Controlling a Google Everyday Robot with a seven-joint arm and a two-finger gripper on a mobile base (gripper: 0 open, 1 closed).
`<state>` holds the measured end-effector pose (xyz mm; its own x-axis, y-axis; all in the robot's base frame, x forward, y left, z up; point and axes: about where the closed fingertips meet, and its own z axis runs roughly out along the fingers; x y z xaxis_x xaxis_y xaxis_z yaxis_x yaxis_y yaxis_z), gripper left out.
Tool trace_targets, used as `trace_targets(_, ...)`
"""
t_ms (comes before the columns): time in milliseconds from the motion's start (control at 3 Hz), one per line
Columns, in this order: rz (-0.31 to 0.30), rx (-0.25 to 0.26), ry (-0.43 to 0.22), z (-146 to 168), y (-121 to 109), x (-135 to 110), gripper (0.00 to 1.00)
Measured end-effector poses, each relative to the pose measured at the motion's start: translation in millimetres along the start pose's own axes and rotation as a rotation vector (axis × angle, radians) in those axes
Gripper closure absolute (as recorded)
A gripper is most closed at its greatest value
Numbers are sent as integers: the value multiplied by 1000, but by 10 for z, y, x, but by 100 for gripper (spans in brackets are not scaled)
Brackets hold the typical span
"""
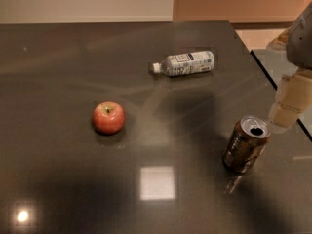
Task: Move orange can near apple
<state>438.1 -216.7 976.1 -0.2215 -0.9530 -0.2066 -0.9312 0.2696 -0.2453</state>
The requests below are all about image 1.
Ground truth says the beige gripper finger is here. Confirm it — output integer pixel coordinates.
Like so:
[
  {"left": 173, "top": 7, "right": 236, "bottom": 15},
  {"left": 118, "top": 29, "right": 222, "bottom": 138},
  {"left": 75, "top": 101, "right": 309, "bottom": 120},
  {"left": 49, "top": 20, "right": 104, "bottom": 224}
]
[
  {"left": 268, "top": 69, "right": 312, "bottom": 134},
  {"left": 266, "top": 28, "right": 290, "bottom": 52}
]

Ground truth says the orange brown soda can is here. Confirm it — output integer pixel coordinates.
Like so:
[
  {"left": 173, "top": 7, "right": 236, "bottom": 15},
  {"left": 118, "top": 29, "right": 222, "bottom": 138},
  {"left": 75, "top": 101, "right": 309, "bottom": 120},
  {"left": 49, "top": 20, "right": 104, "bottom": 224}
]
[{"left": 222, "top": 115, "right": 270, "bottom": 174}]

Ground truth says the red apple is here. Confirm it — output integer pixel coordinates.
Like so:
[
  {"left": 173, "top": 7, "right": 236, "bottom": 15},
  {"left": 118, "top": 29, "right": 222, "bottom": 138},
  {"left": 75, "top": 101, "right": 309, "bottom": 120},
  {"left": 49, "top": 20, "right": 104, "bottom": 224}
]
[{"left": 92, "top": 101, "right": 125, "bottom": 135}]

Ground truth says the clear plastic water bottle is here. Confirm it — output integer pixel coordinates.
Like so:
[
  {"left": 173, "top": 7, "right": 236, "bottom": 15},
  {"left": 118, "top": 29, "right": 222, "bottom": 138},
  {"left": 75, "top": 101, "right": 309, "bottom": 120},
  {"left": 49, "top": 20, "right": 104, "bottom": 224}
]
[{"left": 149, "top": 51, "right": 215, "bottom": 77}]

